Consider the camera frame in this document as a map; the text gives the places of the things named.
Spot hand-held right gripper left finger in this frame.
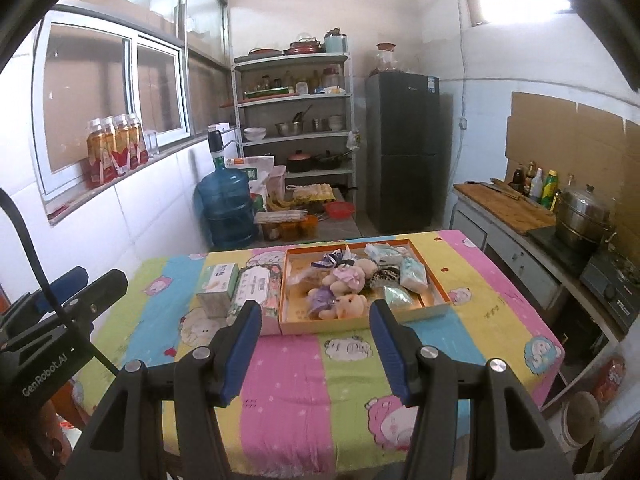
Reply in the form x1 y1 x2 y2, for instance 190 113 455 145
72 300 263 480

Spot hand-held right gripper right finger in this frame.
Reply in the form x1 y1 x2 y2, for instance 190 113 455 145
368 299 576 480

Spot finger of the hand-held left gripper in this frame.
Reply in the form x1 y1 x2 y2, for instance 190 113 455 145
64 268 129 323
29 266 89 307

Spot orange cardboard box tray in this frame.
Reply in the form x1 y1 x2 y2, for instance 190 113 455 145
277 239 453 336

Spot leopard print scrunchie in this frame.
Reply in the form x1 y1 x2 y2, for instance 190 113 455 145
367 267 403 288

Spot plush bear purple dress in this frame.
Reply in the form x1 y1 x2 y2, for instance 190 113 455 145
306 287 368 321

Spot small pale blue tissue packet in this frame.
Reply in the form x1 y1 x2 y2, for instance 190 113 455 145
364 242 403 266

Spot person's left forearm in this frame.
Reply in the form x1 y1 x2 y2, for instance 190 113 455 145
0 385 86 480

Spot floral tissue box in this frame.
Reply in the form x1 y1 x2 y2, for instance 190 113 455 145
227 265 286 336

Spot green white carton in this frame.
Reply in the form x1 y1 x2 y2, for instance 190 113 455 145
196 262 241 317

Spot red label drink bottle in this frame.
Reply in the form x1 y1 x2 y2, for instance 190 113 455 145
100 116 121 178
127 113 150 165
114 114 133 171
86 119 107 188

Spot clear noodle container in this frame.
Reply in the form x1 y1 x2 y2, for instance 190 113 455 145
254 210 307 223

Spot grey kitchen cabinet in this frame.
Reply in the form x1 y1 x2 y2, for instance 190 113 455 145
450 182 563 321

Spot blue water jug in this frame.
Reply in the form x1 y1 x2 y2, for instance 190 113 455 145
196 157 260 250

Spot egg tray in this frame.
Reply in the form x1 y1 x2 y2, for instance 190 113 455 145
292 184 335 203

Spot pink white bag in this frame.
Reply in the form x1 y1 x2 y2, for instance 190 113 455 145
265 165 287 196

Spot white green flour bag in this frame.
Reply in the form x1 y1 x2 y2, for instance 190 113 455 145
225 156 276 196

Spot black water pump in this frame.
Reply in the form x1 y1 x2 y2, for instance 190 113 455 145
207 130 236 161

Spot sliding window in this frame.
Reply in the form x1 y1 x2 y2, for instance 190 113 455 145
32 5 231 211

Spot wooden cutting board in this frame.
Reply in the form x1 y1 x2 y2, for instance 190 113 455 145
454 180 557 236

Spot black induction cooker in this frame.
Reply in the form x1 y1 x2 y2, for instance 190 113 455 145
527 225 596 276

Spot dark fridge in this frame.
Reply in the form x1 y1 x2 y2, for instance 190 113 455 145
365 71 441 233

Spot white plastic bucket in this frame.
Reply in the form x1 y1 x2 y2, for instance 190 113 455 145
560 390 601 448

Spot black pot with red lid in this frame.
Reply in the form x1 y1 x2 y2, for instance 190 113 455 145
286 149 315 171

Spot black wok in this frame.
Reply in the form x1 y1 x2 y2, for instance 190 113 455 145
315 150 353 170

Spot red plastic bag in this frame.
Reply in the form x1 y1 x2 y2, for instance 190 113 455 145
592 355 626 401

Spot yellow green bottle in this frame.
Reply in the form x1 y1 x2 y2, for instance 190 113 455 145
541 169 559 208

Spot gas stove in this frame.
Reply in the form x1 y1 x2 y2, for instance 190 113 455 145
580 250 640 333

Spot steel steamer pot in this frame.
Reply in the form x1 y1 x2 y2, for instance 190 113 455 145
555 185 616 256

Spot white metal shelf rack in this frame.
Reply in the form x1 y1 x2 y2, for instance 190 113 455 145
231 52 357 196

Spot glass jar with brown lid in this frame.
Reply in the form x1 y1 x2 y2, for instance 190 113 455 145
376 42 398 73

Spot red pan with glass lid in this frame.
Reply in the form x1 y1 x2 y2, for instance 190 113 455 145
284 40 323 56

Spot cardboard sheets on wall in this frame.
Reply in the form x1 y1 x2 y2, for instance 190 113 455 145
504 91 640 221

